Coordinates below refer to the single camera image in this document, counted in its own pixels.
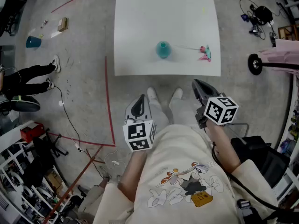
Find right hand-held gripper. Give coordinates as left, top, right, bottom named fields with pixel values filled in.
left=192, top=79, right=239, bottom=129

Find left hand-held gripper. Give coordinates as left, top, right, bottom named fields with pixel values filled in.
left=123, top=94, right=157, bottom=152

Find pink teal spray bottle cap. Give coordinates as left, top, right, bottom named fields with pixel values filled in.
left=174, top=44, right=212, bottom=63

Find teal plastic bottle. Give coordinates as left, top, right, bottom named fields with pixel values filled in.
left=155, top=41, right=172, bottom=59

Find person's left forearm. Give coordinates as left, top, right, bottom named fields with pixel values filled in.
left=117, top=148, right=148, bottom=203

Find person's right forearm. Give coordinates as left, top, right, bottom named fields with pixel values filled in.
left=206, top=121, right=242, bottom=175

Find person's light trousers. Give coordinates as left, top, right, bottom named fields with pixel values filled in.
left=147, top=94, right=201, bottom=135

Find person's white shoe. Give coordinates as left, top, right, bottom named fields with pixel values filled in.
left=171, top=87, right=184, bottom=100
left=146, top=86, right=160, bottom=100

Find person's cream printed t-shirt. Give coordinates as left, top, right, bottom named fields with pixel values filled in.
left=77, top=124, right=285, bottom=224

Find black cart wheel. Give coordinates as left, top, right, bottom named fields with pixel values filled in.
left=247, top=53, right=264, bottom=76

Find black cart bar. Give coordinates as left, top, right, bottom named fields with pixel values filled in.
left=261, top=61, right=299, bottom=71

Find small gray device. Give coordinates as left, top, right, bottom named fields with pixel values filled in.
left=268, top=31, right=278, bottom=47

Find brown wooden pole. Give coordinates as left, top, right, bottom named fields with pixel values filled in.
left=43, top=145, right=104, bottom=224

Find black folding stand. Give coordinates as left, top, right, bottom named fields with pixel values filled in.
left=32, top=128, right=69, bottom=159

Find white shelf with toys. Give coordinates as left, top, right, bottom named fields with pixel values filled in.
left=277, top=73, right=299, bottom=196

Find black round bag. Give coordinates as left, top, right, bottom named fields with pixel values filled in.
left=254, top=5, right=273, bottom=26

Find red tool case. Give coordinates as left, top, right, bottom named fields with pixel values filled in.
left=20, top=122, right=45, bottom=143

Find gray plastic chair seat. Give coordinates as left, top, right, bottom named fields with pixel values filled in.
left=9, top=96, right=41, bottom=113

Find flat brown cardboard box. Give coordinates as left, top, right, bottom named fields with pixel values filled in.
left=57, top=17, right=70, bottom=32

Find teal plastic bucket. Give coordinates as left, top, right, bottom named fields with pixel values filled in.
left=25, top=35, right=43, bottom=49

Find white storage shelf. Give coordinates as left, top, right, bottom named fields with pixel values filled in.
left=0, top=120, right=71, bottom=224

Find black equipment case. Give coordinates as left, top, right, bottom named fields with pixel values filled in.
left=0, top=0, right=32, bottom=36

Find white power cable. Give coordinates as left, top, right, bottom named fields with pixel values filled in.
left=102, top=145, right=127, bottom=172

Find thick black cable bundle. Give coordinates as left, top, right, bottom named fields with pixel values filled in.
left=211, top=141, right=299, bottom=219

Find thin black power cable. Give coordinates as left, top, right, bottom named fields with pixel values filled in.
left=52, top=85, right=83, bottom=153

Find tangled black cables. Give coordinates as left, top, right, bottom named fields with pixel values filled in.
left=239, top=0, right=281, bottom=41

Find wooden frame crate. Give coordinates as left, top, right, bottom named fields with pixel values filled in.
left=277, top=24, right=299, bottom=42

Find gray backpack shoulder strap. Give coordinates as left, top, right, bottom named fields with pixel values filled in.
left=236, top=199, right=259, bottom=224

